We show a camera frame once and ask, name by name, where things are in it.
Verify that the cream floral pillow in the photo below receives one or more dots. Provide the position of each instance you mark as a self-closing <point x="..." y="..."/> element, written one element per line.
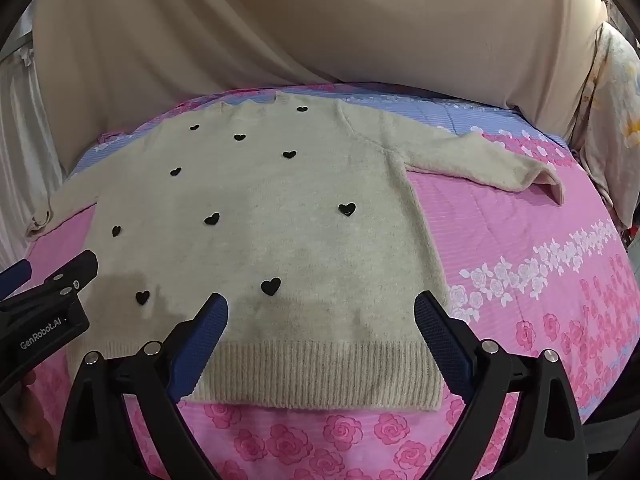
<point x="612" y="125"/>

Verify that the person's left hand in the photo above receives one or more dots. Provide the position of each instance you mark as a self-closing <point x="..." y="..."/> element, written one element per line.
<point x="37" y="420"/>

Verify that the pink floral bed sheet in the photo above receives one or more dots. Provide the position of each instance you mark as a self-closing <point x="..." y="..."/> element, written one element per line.
<point x="525" y="285"/>

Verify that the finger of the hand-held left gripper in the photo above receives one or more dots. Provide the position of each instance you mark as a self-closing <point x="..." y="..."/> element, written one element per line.
<point x="65" y="275"/>
<point x="15" y="277"/>

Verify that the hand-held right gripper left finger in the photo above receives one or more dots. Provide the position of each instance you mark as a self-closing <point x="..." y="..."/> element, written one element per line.
<point x="202" y="340"/>

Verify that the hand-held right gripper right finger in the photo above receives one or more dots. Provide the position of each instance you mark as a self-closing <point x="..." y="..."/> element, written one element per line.
<point x="440" y="340"/>

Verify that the cream sweater with black hearts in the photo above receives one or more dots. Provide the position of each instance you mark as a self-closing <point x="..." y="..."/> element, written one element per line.
<point x="280" y="240"/>

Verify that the beige draped cloth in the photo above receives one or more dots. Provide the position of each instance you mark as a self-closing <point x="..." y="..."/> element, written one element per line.
<point x="310" y="25"/>

